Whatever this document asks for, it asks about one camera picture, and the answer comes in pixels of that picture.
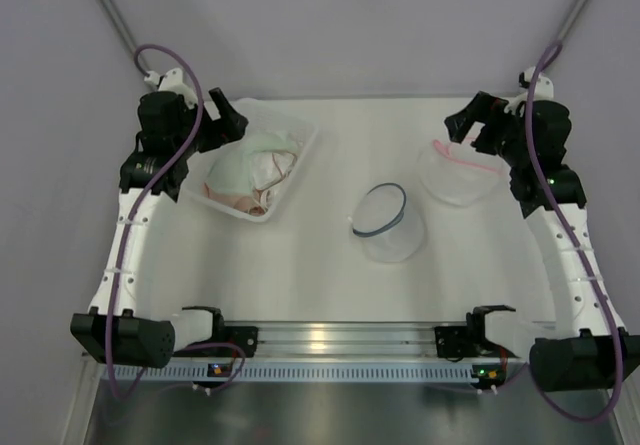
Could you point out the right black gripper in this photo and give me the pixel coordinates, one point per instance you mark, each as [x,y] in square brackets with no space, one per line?
[486,128]

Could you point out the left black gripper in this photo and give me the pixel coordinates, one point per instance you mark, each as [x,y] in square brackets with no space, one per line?
[213,128]

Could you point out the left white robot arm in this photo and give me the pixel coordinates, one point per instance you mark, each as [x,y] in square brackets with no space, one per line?
[133,319]

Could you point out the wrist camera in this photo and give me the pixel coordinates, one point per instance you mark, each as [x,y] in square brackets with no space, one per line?
[543,87]
[172,81]

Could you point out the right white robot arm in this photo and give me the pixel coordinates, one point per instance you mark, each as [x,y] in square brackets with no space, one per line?
[589,347]

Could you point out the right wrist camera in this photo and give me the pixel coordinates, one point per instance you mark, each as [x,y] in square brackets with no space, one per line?
[543,87]

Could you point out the grey slotted cable duct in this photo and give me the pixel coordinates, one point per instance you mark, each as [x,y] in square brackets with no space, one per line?
[339,372]

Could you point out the white perforated plastic basket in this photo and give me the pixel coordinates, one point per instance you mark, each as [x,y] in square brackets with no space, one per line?
[262,117]

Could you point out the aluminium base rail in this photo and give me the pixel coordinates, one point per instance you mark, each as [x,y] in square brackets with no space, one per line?
[391,341]

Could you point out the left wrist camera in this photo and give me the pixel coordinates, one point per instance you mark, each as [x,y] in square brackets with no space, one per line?
[172,81]

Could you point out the pink-trimmed mesh laundry bag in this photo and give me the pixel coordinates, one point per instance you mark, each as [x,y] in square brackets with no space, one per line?
[458,175]

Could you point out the blue-trimmed mesh laundry bag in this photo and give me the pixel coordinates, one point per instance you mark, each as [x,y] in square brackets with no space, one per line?
[387,224]

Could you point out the light green bra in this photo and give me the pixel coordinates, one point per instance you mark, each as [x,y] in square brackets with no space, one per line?
[231,169]

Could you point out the left aluminium frame post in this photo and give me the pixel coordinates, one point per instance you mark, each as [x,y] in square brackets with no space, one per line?
[119,25]

